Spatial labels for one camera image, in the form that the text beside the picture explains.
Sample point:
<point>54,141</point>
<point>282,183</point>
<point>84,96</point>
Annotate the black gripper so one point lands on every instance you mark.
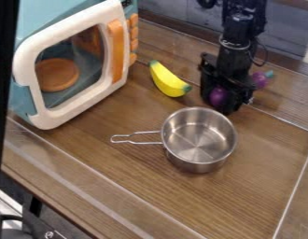
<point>237,90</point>

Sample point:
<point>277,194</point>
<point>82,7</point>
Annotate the purple toy eggplant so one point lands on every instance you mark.
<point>218,95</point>

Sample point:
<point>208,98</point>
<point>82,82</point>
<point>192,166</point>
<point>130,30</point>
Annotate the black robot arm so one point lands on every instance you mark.
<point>242,21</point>

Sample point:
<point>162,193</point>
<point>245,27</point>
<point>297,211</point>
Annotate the yellow toy banana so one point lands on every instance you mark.
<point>169,84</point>

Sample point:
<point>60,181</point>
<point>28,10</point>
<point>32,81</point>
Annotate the blue toy microwave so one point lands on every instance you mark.
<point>74,48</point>

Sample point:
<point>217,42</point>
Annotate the orange microwave turntable plate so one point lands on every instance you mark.
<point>56,74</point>

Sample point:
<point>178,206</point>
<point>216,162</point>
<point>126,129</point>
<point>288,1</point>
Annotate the silver pot with handle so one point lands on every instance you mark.
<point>198,138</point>

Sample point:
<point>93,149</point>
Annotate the black vertical post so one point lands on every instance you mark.
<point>8,24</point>

